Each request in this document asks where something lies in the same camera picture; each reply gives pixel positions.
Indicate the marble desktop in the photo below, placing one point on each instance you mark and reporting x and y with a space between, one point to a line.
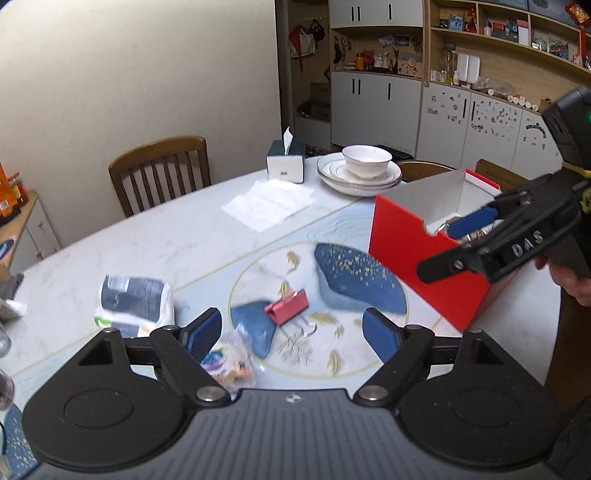
184 230

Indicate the white cabinet with stickers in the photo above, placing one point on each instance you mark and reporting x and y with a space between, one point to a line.
485 120

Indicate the white upper wall cabinet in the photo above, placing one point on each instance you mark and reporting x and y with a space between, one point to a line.
374 11

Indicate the wooden shelf unit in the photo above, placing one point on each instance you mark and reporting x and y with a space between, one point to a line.
508 50

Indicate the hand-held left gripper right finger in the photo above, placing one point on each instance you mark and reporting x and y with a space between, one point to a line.
381 339

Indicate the white gold-rimmed plate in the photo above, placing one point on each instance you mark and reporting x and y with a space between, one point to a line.
360 191

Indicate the black basket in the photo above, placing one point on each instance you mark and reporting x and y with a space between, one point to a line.
392 151

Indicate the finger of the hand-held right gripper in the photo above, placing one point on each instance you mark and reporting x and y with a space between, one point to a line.
471 222
445 270

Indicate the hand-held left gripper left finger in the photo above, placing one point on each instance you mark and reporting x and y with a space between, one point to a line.
205 334

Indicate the white and dark tissue pack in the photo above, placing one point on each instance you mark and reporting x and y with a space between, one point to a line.
134 300

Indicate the round cartoon snack packet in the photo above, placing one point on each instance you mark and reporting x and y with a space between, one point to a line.
231 367

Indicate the wooden slatted chair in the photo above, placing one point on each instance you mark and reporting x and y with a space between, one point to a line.
157 147

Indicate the white paper napkin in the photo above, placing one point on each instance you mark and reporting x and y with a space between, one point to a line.
268 205

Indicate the stack of white plates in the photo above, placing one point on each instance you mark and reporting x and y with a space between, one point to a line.
332 168

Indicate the red cardboard box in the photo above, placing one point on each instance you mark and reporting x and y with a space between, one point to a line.
406 244

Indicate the white gold-rimmed bowl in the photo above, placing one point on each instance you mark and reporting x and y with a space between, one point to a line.
367 161

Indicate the brown cardboard box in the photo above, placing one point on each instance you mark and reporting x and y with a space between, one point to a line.
503 173

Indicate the white side cabinet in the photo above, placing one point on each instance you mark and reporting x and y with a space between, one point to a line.
32 230

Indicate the red binder clip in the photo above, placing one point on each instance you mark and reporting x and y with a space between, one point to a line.
288 307

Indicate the small glass shaker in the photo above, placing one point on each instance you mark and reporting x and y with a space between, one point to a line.
2 339

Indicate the person's right hand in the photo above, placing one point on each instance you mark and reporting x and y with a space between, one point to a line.
575 286

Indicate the orange snack bag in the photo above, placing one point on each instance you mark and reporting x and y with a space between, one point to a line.
3 194

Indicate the green tissue box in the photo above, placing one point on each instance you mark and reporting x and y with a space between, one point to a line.
284 168

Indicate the red-lidded jar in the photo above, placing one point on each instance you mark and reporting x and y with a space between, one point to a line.
19 191

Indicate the white lower cabinet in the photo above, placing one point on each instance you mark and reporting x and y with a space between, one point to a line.
374 115

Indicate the round-backed wooden chair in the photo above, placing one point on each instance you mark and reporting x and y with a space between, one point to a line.
425 168

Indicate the hanging red and white bags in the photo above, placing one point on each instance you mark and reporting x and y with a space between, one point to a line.
304 41

